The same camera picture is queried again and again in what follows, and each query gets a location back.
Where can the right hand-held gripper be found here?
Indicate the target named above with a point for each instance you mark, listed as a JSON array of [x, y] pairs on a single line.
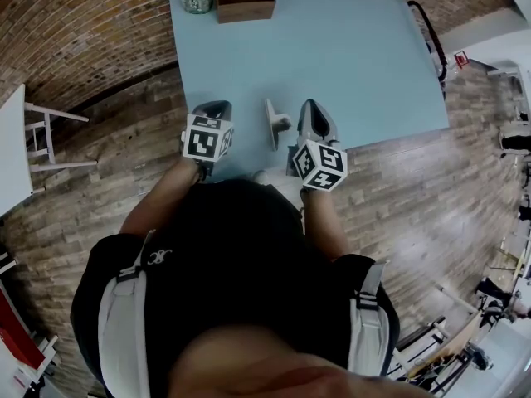
[[319, 162]]

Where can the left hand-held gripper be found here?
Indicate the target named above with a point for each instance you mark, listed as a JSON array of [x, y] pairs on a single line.
[[205, 141]]

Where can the grey object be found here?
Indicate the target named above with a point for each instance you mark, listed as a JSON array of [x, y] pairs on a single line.
[[271, 127]]

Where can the person's left forearm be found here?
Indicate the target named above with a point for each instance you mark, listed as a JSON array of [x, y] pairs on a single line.
[[162, 201]]

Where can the person's right forearm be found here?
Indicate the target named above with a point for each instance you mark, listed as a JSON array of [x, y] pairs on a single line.
[[325, 222]]

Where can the person's white shoe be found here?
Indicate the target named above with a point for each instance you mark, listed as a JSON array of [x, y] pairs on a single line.
[[260, 176]]

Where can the light blue table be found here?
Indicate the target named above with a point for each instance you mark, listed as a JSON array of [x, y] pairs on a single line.
[[315, 56]]

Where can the person's black shirt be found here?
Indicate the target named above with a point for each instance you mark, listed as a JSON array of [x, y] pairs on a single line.
[[232, 255]]

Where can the wooden organizer box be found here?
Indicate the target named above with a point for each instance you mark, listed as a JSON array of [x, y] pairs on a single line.
[[245, 1]]

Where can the white chair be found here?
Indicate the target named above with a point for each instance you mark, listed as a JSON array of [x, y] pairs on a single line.
[[43, 137]]

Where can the white side table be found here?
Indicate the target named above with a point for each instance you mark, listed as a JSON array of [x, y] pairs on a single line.
[[12, 156]]

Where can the grey backpack harness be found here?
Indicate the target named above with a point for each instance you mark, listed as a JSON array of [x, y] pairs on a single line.
[[124, 330]]

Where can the red box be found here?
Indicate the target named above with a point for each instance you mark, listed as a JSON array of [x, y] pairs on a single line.
[[18, 338]]

